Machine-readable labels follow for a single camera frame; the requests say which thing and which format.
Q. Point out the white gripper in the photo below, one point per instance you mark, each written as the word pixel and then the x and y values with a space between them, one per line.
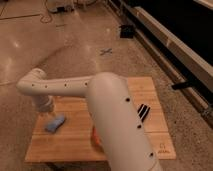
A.
pixel 44 103

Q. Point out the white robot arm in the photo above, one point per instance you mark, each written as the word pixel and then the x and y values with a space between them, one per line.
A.
pixel 110 105

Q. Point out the wooden board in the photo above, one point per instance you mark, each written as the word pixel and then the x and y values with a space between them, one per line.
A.
pixel 72 141

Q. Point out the orange bowl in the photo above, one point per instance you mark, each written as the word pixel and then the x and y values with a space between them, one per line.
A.
pixel 96 137

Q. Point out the white equipment base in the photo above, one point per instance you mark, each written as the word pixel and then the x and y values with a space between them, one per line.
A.
pixel 55 6

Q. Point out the black striped object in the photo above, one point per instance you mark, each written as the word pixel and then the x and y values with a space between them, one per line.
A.
pixel 143 111

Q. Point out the black box on floor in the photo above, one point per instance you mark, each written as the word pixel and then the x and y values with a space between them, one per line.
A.
pixel 127 31

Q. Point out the black bracket on rail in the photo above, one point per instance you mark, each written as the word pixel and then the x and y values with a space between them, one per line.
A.
pixel 182 85

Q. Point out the long metal rail beam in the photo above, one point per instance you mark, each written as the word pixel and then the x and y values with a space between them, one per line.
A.
pixel 180 62

